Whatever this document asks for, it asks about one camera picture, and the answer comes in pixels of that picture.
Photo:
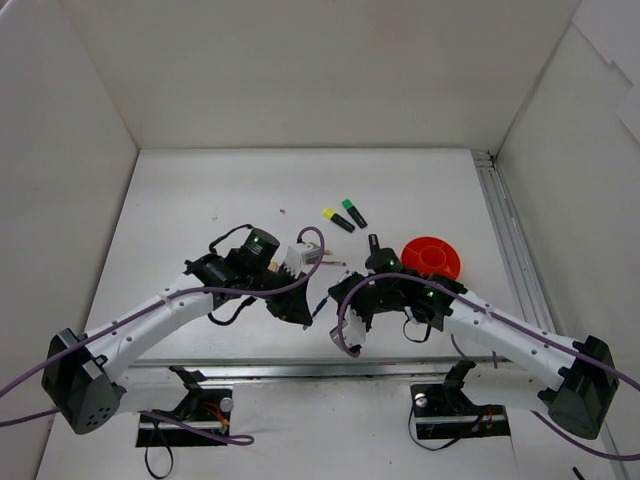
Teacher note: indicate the green highlighter marker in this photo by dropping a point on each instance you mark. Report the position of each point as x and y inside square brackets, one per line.
[354, 213]

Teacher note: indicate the blue highlighter marker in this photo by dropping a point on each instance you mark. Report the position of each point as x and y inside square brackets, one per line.
[374, 244]

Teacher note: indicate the aluminium right side rail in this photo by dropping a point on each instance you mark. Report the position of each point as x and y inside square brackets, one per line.
[524, 281]

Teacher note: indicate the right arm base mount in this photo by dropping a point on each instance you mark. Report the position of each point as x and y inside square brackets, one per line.
[441, 415]

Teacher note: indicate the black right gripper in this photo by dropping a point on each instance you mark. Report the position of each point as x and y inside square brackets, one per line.
[353, 295]

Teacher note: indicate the orange round organizer container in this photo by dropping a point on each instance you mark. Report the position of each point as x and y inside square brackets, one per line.
[431, 255]

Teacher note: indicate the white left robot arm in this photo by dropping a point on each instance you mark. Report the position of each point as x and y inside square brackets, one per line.
[89, 377]

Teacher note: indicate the aluminium front rail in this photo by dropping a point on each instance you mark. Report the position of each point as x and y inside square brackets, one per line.
[285, 370]

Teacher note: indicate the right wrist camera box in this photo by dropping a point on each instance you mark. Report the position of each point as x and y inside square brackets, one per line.
[350, 335]

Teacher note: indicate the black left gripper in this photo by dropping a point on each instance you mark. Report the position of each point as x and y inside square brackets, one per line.
[282, 304]

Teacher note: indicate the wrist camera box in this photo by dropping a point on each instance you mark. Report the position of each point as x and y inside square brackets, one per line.
[350, 335]
[300, 255]

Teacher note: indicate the yellow highlighter marker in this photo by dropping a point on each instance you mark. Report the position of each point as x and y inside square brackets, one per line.
[338, 220]

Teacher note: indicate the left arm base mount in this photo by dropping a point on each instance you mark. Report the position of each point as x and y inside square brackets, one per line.
[205, 408]

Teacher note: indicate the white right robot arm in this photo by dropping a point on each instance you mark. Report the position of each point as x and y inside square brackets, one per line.
[576, 380]

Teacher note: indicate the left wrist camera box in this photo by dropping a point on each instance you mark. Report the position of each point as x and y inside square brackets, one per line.
[300, 255]

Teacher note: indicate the blue ballpoint pen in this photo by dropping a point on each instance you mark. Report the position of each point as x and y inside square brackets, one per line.
[313, 310]

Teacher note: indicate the aluminium rail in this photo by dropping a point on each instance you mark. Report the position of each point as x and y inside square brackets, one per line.
[285, 370]
[524, 281]

